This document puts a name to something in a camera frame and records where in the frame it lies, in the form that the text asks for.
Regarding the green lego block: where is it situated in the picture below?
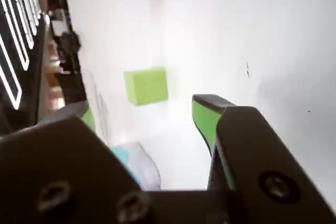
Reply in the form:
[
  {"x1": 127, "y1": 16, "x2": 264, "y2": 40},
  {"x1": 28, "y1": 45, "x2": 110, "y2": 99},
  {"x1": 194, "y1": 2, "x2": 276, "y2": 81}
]
[{"x1": 123, "y1": 67, "x2": 169, "y2": 106}]

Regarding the teal whale-shaped bin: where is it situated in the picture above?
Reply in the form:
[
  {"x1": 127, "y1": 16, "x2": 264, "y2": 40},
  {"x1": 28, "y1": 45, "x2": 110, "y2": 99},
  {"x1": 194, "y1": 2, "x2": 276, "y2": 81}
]
[{"x1": 111, "y1": 141, "x2": 161, "y2": 191}]

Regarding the dark blurry background furniture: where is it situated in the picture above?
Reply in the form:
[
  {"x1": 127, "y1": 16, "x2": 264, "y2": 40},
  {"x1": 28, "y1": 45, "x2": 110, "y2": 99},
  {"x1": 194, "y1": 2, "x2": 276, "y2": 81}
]
[{"x1": 54, "y1": 31, "x2": 89, "y2": 106}]

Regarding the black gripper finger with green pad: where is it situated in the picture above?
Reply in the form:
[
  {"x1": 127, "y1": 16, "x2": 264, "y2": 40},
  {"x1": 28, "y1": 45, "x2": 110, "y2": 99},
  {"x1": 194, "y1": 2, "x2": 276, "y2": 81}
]
[
  {"x1": 0, "y1": 100, "x2": 151, "y2": 224},
  {"x1": 191, "y1": 93, "x2": 336, "y2": 224}
]

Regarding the silver table cable hatch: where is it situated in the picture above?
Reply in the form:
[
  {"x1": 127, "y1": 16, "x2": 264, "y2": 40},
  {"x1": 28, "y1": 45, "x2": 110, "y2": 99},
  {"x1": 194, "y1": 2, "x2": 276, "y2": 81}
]
[{"x1": 98, "y1": 95, "x2": 109, "y2": 137}]

